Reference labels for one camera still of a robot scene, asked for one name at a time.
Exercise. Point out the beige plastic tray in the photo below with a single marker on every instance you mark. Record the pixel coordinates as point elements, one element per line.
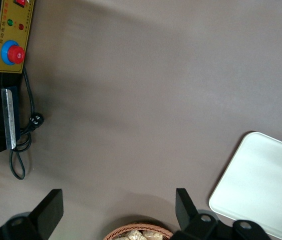
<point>255,187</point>

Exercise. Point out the round wicker snack basket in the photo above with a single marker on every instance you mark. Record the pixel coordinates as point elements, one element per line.
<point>117,231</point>

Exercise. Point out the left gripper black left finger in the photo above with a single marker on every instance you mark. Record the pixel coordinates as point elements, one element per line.
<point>48,212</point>

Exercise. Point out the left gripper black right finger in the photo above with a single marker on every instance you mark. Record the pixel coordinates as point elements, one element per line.
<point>188,215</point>

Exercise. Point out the black box yellow control panel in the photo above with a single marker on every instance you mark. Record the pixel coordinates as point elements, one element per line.
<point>8,30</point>

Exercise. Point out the clear wrapped rice cracker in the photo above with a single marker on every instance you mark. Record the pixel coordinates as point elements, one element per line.
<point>132,235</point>
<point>153,235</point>

